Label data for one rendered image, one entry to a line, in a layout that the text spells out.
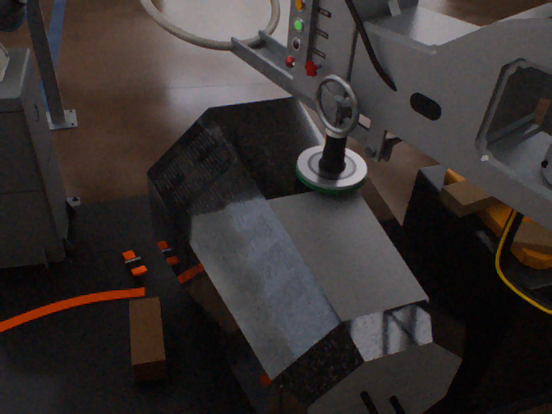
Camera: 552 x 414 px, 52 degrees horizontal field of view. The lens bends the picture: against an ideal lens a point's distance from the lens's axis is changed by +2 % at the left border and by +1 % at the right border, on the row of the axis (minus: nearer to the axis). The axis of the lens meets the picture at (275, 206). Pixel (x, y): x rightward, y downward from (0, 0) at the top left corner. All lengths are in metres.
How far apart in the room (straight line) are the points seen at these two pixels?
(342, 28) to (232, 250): 0.70
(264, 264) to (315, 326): 0.26
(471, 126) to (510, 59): 0.16
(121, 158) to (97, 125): 0.39
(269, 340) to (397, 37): 0.79
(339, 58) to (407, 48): 0.20
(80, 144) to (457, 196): 2.28
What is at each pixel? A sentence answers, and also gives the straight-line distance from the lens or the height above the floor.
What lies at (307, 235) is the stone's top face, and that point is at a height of 0.85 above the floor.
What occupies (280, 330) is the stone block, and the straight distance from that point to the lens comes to 1.45.
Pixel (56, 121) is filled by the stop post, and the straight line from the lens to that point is 3.63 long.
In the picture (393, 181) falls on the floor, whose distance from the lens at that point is 3.22.
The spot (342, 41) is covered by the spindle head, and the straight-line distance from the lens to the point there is 1.37.
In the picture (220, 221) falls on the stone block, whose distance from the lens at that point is 1.73.
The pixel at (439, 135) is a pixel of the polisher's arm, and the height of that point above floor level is 1.26.
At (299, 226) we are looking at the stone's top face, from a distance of 1.56.
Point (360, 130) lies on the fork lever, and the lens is 1.47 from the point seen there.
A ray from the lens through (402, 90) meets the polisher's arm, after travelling 1.28.
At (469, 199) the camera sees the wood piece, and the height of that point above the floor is 0.83.
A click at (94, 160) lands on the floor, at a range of 3.29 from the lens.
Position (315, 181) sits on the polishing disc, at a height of 0.91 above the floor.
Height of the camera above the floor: 1.90
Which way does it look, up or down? 41 degrees down
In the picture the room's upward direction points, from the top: 5 degrees clockwise
